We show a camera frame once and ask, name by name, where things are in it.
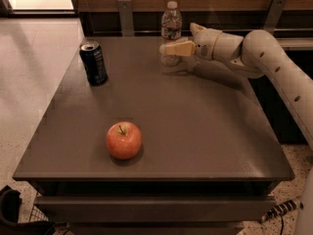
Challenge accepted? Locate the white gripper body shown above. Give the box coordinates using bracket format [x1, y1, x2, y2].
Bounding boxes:
[194, 28, 244, 62]

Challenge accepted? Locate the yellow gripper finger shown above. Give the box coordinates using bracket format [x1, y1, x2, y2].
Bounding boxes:
[159, 40, 196, 57]
[190, 23, 206, 36]

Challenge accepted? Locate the clear plastic water bottle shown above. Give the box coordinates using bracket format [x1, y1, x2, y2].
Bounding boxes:
[160, 1, 182, 67]

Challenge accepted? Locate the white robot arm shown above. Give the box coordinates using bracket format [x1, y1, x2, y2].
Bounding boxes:
[159, 23, 313, 149]

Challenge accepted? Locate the dark blue soda can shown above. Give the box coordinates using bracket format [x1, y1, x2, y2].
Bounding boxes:
[79, 40, 109, 86]

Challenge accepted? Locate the grey drawer cabinet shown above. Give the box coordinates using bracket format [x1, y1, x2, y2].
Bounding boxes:
[14, 37, 293, 235]

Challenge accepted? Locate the red apple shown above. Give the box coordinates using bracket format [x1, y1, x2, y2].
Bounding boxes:
[106, 121, 142, 160]

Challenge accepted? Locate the dark bag on floor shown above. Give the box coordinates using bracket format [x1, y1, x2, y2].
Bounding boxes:
[0, 186, 55, 235]

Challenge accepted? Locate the left metal wall bracket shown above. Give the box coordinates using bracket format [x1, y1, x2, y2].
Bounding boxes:
[117, 0, 135, 37]

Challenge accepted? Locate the metal wall bracket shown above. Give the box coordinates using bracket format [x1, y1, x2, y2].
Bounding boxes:
[263, 0, 288, 34]
[117, 0, 135, 37]

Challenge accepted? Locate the right metal wall bracket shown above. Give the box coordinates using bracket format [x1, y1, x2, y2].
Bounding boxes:
[263, 0, 288, 34]

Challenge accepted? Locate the striped cable on floor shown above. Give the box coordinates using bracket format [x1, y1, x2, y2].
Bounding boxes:
[259, 198, 304, 224]

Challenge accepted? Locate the wire basket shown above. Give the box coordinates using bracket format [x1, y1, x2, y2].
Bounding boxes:
[28, 204, 49, 222]

